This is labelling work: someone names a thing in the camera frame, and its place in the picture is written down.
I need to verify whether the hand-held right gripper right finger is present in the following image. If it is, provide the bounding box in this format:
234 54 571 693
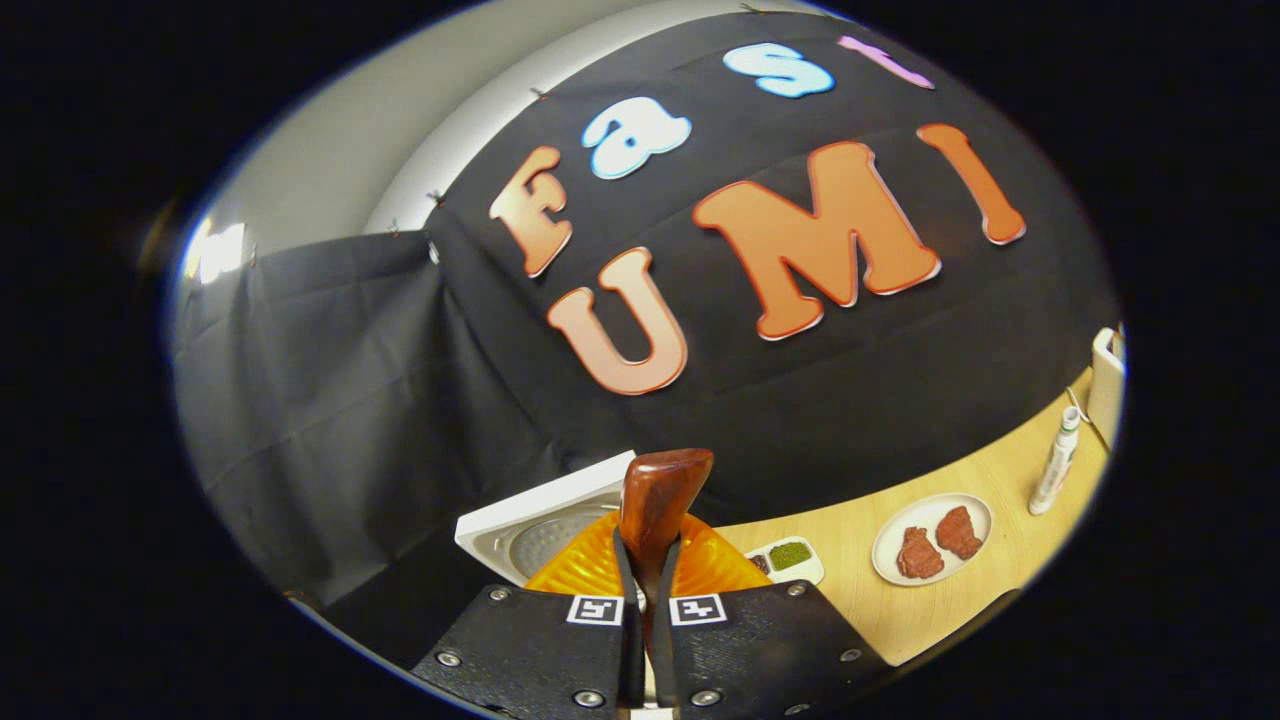
645 510 891 713

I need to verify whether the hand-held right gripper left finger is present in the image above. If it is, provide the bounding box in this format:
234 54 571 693
410 510 643 716

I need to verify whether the white rice cooker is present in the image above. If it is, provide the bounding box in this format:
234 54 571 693
455 450 641 588

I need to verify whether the brown wooden spoon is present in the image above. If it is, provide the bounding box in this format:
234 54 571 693
618 449 715 701

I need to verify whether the white divided condiment dish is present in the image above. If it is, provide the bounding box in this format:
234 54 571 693
745 536 826 586

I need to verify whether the red meat piece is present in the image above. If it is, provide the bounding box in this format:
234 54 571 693
897 527 945 580
935 506 984 560

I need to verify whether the white oval plate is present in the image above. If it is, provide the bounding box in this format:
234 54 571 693
872 493 994 587

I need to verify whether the black backdrop cloth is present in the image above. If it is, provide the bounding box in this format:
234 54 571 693
172 10 1121 661

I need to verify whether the white drink bottle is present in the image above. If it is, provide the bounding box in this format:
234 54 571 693
1029 406 1082 516

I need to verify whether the white toaster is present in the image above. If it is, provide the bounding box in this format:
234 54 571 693
1087 326 1127 451

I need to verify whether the ceiling light panel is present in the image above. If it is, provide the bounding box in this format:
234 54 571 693
195 222 248 286

